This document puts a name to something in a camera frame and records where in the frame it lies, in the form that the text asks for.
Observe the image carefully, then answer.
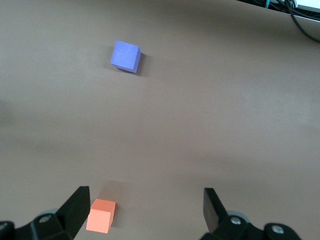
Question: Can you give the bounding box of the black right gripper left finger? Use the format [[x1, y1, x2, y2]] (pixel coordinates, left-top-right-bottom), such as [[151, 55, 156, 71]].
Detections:
[[0, 185, 91, 240]]

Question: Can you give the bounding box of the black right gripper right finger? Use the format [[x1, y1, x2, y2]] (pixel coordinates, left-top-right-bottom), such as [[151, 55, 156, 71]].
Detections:
[[199, 187, 301, 240]]

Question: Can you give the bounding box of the orange foam block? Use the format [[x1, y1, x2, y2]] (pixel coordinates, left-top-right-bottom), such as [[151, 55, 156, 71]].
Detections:
[[85, 198, 117, 234]]

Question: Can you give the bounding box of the purple foam block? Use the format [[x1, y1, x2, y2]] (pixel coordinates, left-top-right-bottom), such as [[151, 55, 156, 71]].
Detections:
[[110, 40, 142, 75]]

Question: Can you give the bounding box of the thick black floor cable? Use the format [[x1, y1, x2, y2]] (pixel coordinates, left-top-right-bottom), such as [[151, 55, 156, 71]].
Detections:
[[284, 0, 320, 43]]

